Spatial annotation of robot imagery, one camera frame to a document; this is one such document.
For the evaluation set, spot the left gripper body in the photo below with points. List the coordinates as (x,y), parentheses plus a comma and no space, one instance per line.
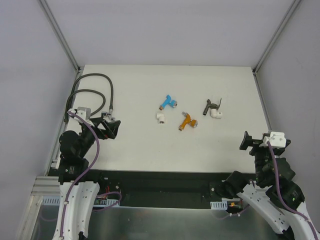
(100,128)

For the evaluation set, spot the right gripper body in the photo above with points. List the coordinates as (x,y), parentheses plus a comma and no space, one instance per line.
(253,144)

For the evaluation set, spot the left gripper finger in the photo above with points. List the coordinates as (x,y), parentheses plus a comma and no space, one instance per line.
(112,128)
(99,123)

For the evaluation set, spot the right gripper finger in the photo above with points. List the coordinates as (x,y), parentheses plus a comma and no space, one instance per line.
(252,141)
(243,146)

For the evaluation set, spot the white elbow pipe fitting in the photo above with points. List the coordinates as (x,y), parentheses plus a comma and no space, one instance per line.
(160,116)

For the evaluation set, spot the orange water faucet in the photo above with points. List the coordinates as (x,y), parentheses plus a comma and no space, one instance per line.
(188,121)

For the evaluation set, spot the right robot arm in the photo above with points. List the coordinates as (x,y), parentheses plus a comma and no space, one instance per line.
(273,194)

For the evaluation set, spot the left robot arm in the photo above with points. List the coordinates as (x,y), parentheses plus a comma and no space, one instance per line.
(78,190)

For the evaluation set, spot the white elbow fitting right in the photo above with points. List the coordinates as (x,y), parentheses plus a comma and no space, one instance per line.
(214,113)

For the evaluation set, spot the blue water faucet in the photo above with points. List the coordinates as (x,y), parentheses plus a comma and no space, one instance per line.
(168,102)

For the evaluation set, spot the dark metal faucet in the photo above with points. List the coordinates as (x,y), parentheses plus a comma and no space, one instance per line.
(211,106)

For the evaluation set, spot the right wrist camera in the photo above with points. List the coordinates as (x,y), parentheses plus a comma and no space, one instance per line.
(275,138)

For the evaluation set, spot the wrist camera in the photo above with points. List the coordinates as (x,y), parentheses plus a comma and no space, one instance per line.
(81,112)
(275,138)

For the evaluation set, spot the chrome faucet on hose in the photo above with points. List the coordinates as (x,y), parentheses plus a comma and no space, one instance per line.
(108,115)

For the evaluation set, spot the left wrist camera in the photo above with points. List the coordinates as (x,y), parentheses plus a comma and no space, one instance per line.
(81,112)

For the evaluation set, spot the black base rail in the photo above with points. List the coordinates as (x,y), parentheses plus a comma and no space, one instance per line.
(151,189)

